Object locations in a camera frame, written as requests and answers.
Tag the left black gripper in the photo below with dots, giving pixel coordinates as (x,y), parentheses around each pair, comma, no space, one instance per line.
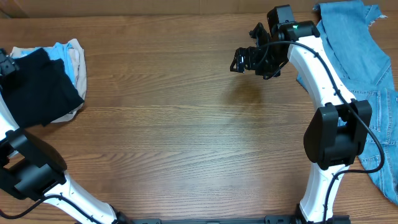
(7,66)

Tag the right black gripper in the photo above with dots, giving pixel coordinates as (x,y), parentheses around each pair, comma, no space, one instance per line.
(250,55)

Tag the black t-shirt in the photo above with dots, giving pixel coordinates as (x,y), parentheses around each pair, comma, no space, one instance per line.
(40,91)

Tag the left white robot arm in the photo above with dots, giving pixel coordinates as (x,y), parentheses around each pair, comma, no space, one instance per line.
(31,168)

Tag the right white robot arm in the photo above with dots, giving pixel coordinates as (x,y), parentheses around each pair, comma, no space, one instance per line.
(338,129)

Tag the folded light blue garment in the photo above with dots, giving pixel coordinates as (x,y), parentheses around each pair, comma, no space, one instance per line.
(62,56)

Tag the folded beige garment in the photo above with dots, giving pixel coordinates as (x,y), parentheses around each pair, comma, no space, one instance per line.
(79,67)

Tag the blue denim jeans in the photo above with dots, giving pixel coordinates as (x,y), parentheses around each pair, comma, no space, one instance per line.
(366,72)

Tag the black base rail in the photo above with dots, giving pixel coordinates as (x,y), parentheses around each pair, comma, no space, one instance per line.
(268,219)

